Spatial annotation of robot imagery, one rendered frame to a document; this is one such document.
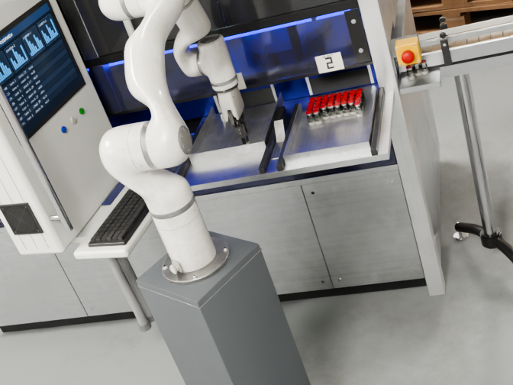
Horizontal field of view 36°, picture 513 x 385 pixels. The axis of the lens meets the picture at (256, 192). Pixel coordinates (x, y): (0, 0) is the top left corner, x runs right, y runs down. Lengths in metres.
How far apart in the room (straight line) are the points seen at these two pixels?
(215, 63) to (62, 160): 0.59
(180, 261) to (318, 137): 0.66
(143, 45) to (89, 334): 1.89
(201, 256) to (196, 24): 0.67
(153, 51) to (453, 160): 2.20
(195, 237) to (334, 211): 0.97
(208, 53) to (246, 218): 0.81
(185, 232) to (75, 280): 1.47
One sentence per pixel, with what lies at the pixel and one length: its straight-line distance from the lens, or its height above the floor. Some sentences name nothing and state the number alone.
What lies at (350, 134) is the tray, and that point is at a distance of 2.42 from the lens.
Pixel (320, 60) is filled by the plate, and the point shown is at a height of 1.03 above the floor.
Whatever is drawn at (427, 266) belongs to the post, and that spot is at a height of 0.15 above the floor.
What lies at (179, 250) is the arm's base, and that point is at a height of 0.94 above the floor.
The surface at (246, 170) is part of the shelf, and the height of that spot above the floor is 0.88.
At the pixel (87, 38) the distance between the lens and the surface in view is 2.78.
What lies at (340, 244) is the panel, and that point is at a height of 0.30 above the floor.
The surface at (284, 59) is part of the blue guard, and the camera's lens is 2.62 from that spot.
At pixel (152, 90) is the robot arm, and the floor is 1.34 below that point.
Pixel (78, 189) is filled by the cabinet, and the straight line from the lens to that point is 2.63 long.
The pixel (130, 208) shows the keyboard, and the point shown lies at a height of 0.83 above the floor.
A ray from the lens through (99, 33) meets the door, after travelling 2.77.
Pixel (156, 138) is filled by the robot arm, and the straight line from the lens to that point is 1.87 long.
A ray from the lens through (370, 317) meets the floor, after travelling 3.08.
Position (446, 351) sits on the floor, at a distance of 2.89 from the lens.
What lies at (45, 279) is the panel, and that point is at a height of 0.31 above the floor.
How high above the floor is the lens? 2.00
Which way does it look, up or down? 29 degrees down
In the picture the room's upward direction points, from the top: 20 degrees counter-clockwise
